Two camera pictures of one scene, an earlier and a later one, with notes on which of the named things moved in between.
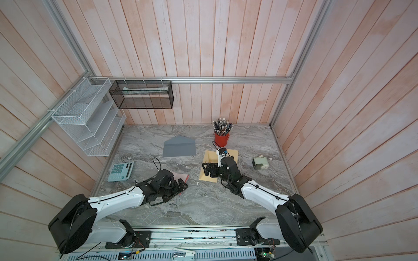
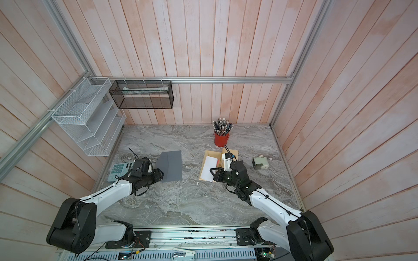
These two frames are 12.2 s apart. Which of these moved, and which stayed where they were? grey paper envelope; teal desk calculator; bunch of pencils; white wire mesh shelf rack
Moved: grey paper envelope
Stayed: teal desk calculator; bunch of pencils; white wire mesh shelf rack
